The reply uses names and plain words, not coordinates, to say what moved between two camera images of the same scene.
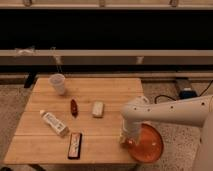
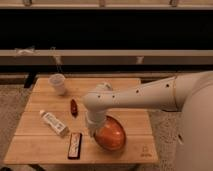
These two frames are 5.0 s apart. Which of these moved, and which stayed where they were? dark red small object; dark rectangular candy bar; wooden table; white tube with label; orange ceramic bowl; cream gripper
Moved: cream gripper; orange ceramic bowl
Stayed: white tube with label; wooden table; dark rectangular candy bar; dark red small object
